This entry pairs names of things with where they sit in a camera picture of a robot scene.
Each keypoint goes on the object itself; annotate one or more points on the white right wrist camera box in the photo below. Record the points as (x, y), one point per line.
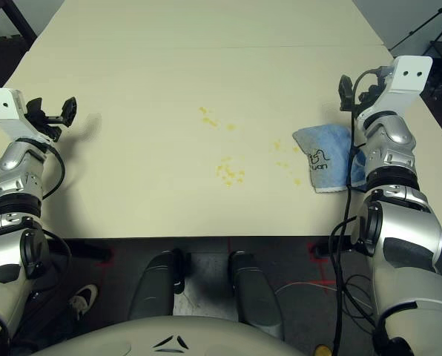
(402, 85)

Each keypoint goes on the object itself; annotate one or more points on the yellow liquid spill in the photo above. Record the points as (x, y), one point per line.
(224, 170)

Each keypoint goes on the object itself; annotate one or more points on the black table foot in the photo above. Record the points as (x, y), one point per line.
(332, 249)

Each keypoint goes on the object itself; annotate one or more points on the white and black sneaker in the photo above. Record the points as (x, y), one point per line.
(83, 298)

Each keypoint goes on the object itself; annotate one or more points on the grey robot leg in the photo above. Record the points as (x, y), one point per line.
(150, 289)
(254, 293)

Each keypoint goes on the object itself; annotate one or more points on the grey right robot leg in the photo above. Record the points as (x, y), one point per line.
(254, 293)

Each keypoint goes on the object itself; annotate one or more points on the blue terry rag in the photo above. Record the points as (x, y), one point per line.
(325, 142)

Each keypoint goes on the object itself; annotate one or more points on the small yellow round object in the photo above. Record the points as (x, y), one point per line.
(322, 351)

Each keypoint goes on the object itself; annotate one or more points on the grey left robot leg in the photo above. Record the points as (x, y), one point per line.
(150, 289)

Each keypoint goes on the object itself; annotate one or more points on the black furniture frame bar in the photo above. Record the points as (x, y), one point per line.
(20, 18)

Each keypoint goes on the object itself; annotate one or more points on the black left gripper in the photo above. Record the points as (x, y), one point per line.
(50, 128)

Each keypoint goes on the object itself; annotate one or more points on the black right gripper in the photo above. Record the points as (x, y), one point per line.
(365, 102)

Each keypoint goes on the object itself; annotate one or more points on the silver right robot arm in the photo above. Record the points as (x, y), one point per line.
(402, 230)

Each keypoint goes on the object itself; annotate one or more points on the black tripod stand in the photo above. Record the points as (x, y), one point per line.
(428, 26)

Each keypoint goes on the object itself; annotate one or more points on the black foam floor mat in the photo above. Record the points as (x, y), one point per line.
(2, 59)

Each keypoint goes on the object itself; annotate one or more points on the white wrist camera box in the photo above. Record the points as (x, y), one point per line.
(402, 85)
(2, 111)

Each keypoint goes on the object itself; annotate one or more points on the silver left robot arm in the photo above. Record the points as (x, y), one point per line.
(17, 178)

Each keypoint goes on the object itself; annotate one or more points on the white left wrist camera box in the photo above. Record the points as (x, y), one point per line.
(2, 111)

